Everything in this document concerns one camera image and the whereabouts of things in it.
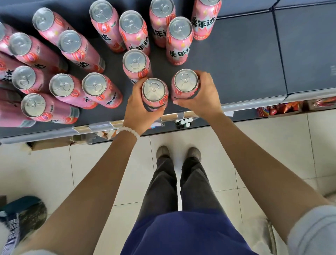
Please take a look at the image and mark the dark teal bin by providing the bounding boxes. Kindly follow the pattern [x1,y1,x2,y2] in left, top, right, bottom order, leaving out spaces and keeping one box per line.
[0,195,48,245]

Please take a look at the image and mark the navy blue shirt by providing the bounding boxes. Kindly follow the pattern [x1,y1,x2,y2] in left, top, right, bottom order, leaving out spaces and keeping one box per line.
[120,209,259,255]

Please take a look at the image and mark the grey metal shelf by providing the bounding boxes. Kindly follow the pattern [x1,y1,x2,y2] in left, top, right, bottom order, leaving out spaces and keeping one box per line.
[0,0,336,145]

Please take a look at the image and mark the pile of pink soda cans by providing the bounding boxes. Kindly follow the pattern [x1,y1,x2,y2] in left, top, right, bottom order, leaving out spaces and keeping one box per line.
[0,7,77,129]

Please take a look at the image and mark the person's left hand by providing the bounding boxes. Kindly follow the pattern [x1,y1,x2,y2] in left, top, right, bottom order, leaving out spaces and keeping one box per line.
[123,77,168,136]

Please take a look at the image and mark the white capped small bottles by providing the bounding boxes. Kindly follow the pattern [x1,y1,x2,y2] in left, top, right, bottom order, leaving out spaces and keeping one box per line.
[174,117,194,129]

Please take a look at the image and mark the person's left forearm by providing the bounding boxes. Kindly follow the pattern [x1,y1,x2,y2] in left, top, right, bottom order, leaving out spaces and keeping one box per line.
[13,132,138,255]

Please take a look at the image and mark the person's right hand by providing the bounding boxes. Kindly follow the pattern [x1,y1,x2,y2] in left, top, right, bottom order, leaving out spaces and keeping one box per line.
[172,70,224,121]

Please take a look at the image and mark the white bead bracelet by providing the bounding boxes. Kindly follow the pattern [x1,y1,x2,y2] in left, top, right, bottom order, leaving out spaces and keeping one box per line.
[115,126,141,140]

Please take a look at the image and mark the light grey shirt sleeve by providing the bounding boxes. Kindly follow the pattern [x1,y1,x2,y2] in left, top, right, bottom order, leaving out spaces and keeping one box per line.
[20,249,58,255]
[287,205,336,255]

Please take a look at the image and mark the grey shoe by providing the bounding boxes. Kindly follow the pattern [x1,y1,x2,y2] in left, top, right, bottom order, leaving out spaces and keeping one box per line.
[187,147,202,162]
[156,146,170,161]

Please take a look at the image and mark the person's right forearm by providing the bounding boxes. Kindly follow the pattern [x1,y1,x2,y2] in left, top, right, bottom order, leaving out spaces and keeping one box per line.
[202,111,333,243]

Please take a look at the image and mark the pink printed soda can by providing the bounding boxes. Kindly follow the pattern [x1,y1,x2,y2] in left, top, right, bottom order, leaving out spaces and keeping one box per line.
[166,16,194,66]
[149,0,177,48]
[171,68,199,102]
[21,93,80,125]
[49,73,98,110]
[118,10,151,56]
[141,77,169,112]
[191,0,222,41]
[11,66,53,95]
[82,72,123,109]
[89,0,126,54]
[57,29,106,74]
[122,49,153,84]

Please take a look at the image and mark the row of red snack packets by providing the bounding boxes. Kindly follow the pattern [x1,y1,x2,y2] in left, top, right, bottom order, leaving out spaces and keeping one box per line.
[257,96,336,117]

